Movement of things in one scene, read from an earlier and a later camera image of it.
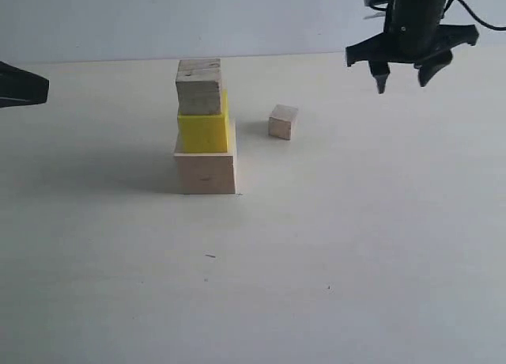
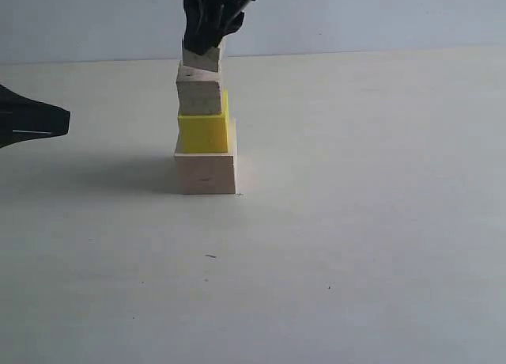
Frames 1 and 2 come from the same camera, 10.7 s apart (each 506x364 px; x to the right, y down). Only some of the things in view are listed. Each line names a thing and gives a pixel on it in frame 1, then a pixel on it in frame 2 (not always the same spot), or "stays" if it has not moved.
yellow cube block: [204, 133] stays
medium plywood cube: [198, 86] stays
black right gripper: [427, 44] to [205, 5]
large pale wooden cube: [205, 173] stays
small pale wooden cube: [281, 121] to [209, 60]
